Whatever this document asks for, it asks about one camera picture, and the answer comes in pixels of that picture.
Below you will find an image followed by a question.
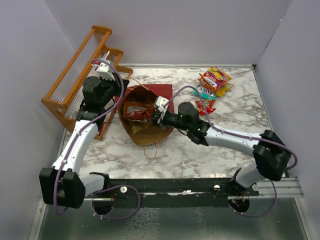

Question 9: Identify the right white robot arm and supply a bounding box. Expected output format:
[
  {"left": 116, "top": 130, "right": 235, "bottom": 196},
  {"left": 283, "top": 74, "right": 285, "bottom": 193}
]
[{"left": 151, "top": 97, "right": 291, "bottom": 196}]

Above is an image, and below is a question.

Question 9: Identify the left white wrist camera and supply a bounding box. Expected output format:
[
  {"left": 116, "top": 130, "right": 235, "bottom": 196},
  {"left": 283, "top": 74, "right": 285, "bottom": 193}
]
[{"left": 91, "top": 61, "right": 115, "bottom": 81}]

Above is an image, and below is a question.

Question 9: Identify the orange Fox's fruits candy bag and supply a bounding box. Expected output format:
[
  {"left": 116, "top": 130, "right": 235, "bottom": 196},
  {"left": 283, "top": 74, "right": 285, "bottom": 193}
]
[{"left": 198, "top": 66, "right": 233, "bottom": 95}]

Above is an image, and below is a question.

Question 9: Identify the red paper bag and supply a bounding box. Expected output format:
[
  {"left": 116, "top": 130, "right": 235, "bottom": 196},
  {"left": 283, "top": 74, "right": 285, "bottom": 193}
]
[{"left": 116, "top": 83, "right": 173, "bottom": 148}]

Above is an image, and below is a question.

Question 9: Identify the red snack packet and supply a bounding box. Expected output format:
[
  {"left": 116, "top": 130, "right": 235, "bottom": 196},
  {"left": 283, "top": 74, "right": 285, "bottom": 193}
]
[{"left": 195, "top": 99, "right": 216, "bottom": 116}]

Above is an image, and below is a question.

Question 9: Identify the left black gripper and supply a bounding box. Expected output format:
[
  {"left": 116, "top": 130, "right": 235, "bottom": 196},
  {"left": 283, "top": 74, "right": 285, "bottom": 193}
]
[{"left": 98, "top": 72, "right": 129, "bottom": 108}]

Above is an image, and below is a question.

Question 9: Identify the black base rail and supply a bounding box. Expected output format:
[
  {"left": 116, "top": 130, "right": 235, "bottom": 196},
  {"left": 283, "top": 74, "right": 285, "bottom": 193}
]
[{"left": 84, "top": 177, "right": 259, "bottom": 209}]

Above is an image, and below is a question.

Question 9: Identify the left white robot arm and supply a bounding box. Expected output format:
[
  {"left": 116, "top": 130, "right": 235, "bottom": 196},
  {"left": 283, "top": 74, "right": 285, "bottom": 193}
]
[{"left": 39, "top": 76, "right": 129, "bottom": 209}]

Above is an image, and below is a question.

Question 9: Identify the teal Fox's mint candy bag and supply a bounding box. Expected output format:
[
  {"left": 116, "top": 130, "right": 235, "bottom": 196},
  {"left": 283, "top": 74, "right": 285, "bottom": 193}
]
[{"left": 192, "top": 85, "right": 216, "bottom": 100}]

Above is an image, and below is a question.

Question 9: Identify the orange wooden rack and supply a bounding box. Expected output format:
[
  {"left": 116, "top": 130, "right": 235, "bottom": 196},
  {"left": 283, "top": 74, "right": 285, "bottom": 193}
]
[{"left": 41, "top": 25, "right": 133, "bottom": 133}]

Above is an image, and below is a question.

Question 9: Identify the yellow snack packet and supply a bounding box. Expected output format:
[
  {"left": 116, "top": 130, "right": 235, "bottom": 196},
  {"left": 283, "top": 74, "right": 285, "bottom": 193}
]
[{"left": 216, "top": 83, "right": 235, "bottom": 97}]

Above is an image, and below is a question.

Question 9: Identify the gold snack packet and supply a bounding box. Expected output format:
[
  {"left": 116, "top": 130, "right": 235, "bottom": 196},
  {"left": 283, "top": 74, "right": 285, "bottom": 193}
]
[{"left": 130, "top": 121, "right": 151, "bottom": 135}]

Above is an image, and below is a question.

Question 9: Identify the red Doritos chip bag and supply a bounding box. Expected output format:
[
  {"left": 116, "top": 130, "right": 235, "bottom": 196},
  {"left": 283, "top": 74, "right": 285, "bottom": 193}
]
[{"left": 122, "top": 108, "right": 156, "bottom": 122}]

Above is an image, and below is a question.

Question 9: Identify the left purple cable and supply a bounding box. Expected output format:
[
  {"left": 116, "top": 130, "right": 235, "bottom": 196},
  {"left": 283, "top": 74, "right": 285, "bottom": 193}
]
[{"left": 53, "top": 59, "right": 141, "bottom": 220}]

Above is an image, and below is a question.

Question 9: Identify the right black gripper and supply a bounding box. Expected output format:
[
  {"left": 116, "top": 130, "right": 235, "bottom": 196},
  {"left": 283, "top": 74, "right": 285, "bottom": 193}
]
[{"left": 146, "top": 109, "right": 191, "bottom": 133}]

